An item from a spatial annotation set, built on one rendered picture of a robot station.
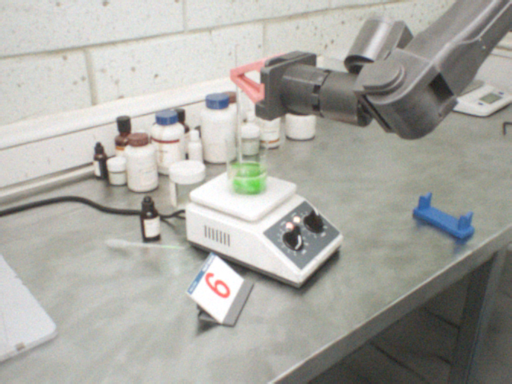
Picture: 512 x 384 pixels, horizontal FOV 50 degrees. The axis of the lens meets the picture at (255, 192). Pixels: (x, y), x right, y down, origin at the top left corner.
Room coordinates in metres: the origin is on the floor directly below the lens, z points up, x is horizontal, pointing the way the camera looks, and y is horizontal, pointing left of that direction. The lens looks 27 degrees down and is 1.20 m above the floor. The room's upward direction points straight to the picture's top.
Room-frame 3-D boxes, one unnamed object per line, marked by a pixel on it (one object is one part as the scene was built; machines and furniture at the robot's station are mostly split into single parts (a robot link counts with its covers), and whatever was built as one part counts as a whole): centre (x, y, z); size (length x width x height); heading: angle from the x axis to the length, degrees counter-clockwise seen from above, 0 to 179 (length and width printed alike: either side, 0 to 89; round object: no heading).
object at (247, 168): (0.72, 0.01, 0.88); 0.07 x 0.06 x 0.08; 151
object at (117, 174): (0.93, 0.26, 0.77); 0.04 x 0.04 x 0.04
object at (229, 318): (0.57, 0.04, 0.77); 0.09 x 0.06 x 0.04; 164
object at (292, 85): (0.65, -0.06, 1.01); 0.10 x 0.07 x 0.07; 141
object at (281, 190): (0.72, 0.02, 0.83); 0.12 x 0.12 x 0.01; 55
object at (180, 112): (1.06, 0.15, 0.80); 0.04 x 0.04 x 0.10
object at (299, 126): (1.17, -0.10, 0.79); 0.07 x 0.07 x 0.07
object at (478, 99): (1.44, -0.54, 0.77); 0.26 x 0.19 x 0.05; 46
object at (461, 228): (0.77, -0.30, 0.77); 0.10 x 0.03 x 0.04; 34
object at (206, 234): (0.71, 0.00, 0.79); 0.22 x 0.13 x 0.08; 55
